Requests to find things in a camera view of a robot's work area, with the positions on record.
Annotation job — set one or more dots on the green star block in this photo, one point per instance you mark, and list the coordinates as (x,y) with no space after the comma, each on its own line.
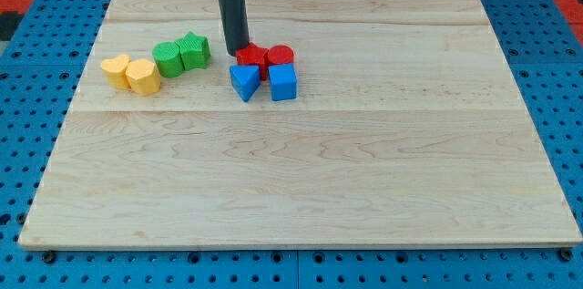
(194,51)

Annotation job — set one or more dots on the light wooden board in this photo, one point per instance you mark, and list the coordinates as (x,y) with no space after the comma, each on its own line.
(408,132)

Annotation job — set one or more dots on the green cylinder block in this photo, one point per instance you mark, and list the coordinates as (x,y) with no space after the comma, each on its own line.
(168,59)

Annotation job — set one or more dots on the red star block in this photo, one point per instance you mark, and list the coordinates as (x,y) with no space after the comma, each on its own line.
(253,55)

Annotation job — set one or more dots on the blue triangle block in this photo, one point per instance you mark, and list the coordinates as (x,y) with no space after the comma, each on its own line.
(245,80)

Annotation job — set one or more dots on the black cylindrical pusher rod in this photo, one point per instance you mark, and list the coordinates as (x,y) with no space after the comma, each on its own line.
(235,25)

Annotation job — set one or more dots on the yellow heart block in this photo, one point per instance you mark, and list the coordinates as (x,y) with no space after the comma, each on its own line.
(115,71)

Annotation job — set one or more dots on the red cylinder block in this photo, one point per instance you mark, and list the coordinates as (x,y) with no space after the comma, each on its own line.
(279,55)

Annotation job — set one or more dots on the yellow hexagon block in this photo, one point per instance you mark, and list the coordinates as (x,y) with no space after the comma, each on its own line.
(143,77)

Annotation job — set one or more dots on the blue cube block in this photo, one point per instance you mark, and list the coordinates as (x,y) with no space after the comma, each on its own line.
(283,81)

